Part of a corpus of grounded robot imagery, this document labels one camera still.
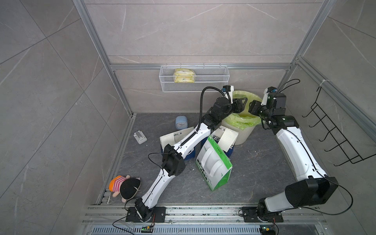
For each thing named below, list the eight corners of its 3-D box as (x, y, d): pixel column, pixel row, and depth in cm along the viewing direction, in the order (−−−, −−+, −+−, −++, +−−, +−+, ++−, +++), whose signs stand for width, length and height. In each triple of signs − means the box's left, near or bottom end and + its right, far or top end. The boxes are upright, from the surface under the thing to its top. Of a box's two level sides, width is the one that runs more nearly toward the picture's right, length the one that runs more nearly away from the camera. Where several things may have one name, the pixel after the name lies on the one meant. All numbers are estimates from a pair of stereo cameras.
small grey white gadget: (140, 145, 103) (139, 143, 101) (133, 135, 109) (132, 134, 107) (148, 140, 106) (147, 138, 104) (140, 131, 111) (139, 129, 109)
